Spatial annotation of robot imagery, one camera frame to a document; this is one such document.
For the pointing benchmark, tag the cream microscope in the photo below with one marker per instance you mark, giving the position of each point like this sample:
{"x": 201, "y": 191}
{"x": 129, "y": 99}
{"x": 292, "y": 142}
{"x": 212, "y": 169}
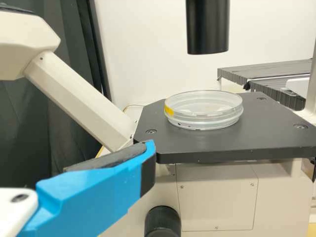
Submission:
{"x": 222, "y": 197}

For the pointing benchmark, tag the petri dish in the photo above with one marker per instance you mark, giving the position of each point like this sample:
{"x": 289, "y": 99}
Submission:
{"x": 205, "y": 111}

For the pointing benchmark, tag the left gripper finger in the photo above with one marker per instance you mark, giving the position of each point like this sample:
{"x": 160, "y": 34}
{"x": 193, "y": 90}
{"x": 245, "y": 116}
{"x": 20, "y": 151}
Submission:
{"x": 89, "y": 192}

